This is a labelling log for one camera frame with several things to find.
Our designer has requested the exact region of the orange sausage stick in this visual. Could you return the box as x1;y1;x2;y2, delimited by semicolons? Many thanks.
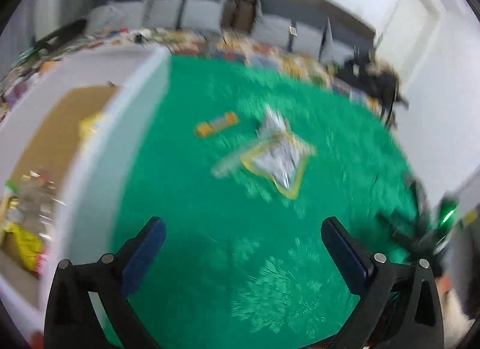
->
194;111;239;138

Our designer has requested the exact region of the yellow red snack packet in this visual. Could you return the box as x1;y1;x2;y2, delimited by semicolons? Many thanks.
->
4;223;48;277

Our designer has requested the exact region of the cream noodle snack packet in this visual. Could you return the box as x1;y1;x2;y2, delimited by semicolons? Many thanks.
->
78;112;103;145

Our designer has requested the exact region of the black jacket pile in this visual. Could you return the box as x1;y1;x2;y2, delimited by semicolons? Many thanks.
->
334;48;409;129

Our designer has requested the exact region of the silver yellow-edged snack packet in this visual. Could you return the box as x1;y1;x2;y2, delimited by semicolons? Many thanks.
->
240;133;317;199

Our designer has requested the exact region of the small silver snack packet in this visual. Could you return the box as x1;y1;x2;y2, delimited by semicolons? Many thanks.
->
256;105;290;139

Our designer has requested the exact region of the grey pillow far right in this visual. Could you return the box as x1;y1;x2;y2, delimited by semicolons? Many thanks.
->
319;20;374;65

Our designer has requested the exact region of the green embroidered tablecloth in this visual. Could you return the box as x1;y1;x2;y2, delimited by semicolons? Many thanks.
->
112;55;415;348

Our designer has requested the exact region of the clear thin snack wrapper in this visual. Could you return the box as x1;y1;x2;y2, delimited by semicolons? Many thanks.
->
211;146;252;178

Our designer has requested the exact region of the grey pillow far left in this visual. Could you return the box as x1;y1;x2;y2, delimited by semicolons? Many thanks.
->
85;0;151;36

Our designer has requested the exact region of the grey pillow with strap right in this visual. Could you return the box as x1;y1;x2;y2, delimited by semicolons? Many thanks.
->
250;0;329;61

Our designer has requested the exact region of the grey pillow with strap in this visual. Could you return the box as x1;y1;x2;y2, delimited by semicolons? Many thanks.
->
250;0;329;61
143;0;228;32

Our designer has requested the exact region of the grey pillow with strap left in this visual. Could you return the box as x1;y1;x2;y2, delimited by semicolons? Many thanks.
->
143;0;228;32

